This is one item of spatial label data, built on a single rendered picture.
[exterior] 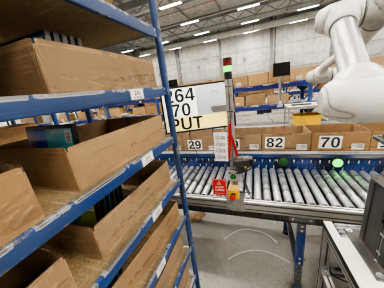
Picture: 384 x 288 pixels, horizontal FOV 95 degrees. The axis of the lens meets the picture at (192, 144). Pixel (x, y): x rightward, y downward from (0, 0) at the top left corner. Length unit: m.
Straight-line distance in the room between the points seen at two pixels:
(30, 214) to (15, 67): 0.27
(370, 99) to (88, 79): 0.81
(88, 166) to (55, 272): 0.21
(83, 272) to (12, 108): 0.39
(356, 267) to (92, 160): 1.06
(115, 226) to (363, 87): 0.87
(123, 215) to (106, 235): 0.07
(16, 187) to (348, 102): 0.88
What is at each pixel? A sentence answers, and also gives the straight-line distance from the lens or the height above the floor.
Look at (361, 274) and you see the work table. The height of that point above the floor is 0.75.
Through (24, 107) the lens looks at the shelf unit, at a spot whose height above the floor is 1.53.
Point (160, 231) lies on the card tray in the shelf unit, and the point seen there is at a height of 1.01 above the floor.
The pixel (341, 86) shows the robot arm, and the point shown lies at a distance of 0.81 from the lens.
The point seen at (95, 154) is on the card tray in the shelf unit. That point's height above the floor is 1.40.
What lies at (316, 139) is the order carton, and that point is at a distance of 1.81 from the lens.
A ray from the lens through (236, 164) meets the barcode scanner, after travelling 1.11.
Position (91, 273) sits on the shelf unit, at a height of 1.14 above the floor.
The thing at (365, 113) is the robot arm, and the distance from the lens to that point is 0.82.
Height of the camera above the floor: 1.52
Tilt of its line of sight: 17 degrees down
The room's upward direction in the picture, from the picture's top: 7 degrees counter-clockwise
